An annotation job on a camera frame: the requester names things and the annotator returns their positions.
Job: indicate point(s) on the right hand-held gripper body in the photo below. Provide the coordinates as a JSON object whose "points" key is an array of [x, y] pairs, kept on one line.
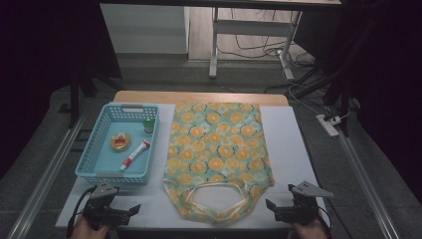
{"points": [[302, 212]]}

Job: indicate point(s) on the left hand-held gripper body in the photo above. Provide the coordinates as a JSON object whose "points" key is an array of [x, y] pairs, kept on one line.
{"points": [[103, 212]]}

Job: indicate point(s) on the blue plastic basket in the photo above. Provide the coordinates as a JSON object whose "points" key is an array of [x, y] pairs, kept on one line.
{"points": [[112, 162]]}

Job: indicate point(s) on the white and red tube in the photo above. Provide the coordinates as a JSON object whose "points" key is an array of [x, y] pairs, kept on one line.
{"points": [[135, 155]]}

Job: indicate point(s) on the round yellow tin red label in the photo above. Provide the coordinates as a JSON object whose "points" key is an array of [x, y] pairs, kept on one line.
{"points": [[120, 142]]}

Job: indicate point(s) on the orange print cloth bag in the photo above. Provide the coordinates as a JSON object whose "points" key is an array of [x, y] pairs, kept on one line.
{"points": [[215, 146]]}

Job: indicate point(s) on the small green capped bottle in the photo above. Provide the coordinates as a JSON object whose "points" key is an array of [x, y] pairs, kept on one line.
{"points": [[148, 126]]}

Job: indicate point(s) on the person's right hand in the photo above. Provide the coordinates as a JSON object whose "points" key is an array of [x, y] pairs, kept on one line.
{"points": [[310, 232]]}

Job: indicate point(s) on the person's left hand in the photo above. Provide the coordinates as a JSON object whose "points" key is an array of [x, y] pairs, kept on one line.
{"points": [[88, 232]]}

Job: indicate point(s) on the white table mat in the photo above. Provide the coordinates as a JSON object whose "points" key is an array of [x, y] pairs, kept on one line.
{"points": [[292, 149]]}

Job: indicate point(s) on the white power strip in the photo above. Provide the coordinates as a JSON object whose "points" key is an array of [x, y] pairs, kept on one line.
{"points": [[326, 125]]}

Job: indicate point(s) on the black stand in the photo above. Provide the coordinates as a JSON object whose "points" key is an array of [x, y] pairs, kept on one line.
{"points": [[74, 99], [341, 89]]}

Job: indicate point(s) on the white metal stand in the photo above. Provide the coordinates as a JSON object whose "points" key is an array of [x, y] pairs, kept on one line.
{"points": [[265, 51]]}

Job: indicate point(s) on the white cabinet panel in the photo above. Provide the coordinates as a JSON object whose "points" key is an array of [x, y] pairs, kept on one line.
{"points": [[146, 28]]}

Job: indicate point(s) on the metal floor rail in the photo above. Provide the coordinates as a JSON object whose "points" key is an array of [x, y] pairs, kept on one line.
{"points": [[368, 186], [43, 179]]}

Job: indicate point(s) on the white desk frame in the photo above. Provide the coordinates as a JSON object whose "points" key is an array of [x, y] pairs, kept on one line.
{"points": [[252, 28]]}

